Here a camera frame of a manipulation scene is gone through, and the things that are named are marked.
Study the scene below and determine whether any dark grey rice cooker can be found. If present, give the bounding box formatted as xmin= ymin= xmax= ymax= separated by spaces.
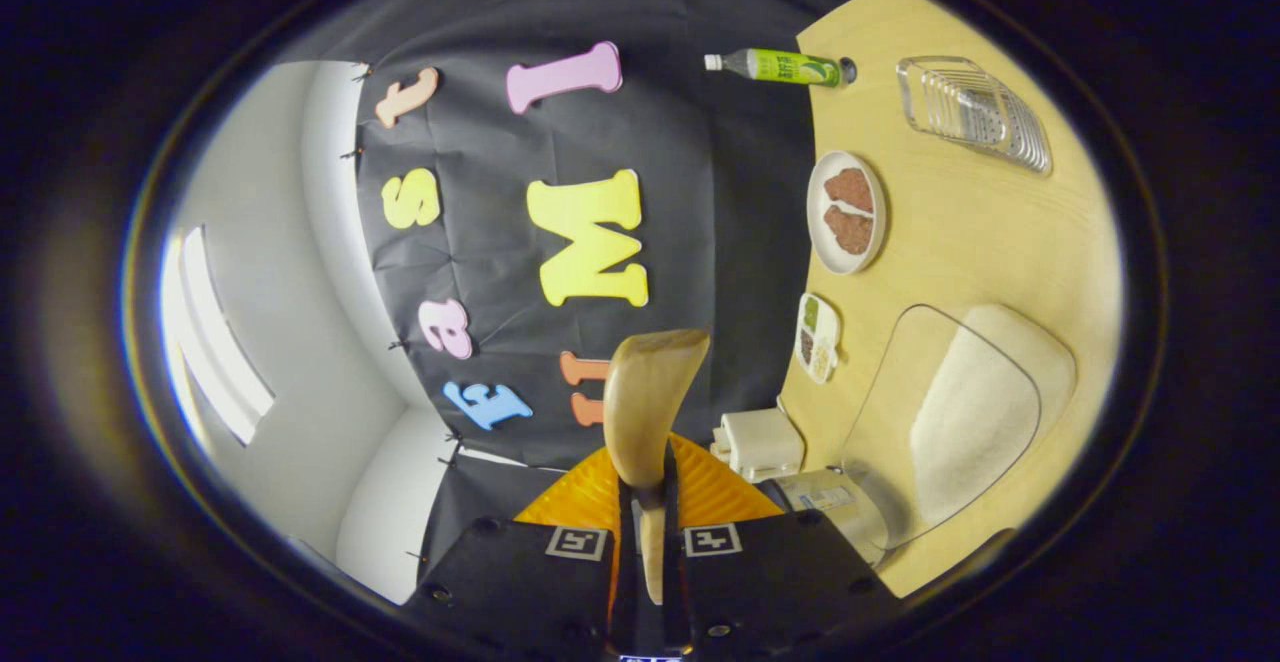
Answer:
xmin=765 ymin=467 xmax=891 ymax=568

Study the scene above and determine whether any green label drink bottle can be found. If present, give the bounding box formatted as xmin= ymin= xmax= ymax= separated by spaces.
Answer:
xmin=703 ymin=48 xmax=844 ymax=88

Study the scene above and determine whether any wooden spoon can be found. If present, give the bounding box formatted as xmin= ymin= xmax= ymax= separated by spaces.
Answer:
xmin=603 ymin=330 xmax=711 ymax=605

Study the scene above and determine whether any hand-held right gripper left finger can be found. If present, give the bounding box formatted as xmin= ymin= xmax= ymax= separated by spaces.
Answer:
xmin=405 ymin=432 xmax=641 ymax=655

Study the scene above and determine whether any large ceiling light panel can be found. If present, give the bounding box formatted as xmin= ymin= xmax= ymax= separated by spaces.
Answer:
xmin=165 ymin=225 xmax=276 ymax=446

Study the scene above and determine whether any clear glass tray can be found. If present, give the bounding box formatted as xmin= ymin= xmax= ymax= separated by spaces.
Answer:
xmin=840 ymin=302 xmax=1079 ymax=551

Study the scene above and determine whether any white toaster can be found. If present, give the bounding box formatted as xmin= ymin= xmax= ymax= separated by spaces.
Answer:
xmin=712 ymin=404 xmax=806 ymax=483

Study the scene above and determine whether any white divided condiment dish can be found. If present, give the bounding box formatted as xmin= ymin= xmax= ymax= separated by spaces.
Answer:
xmin=794 ymin=292 xmax=842 ymax=385

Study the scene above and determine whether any brown meat piece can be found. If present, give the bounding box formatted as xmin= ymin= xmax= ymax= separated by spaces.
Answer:
xmin=824 ymin=167 xmax=875 ymax=215
xmin=823 ymin=204 xmax=874 ymax=255

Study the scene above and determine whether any black backdrop cloth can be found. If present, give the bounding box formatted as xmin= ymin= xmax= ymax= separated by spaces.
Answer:
xmin=280 ymin=0 xmax=901 ymax=583

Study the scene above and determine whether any white round plate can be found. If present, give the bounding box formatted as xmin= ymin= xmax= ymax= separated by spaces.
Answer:
xmin=806 ymin=150 xmax=888 ymax=276

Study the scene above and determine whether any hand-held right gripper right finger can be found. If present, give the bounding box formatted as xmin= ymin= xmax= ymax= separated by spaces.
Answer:
xmin=662 ymin=432 xmax=901 ymax=648

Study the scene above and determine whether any wire chopstick holder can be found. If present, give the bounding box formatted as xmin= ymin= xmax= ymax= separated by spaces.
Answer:
xmin=896 ymin=55 xmax=1053 ymax=176

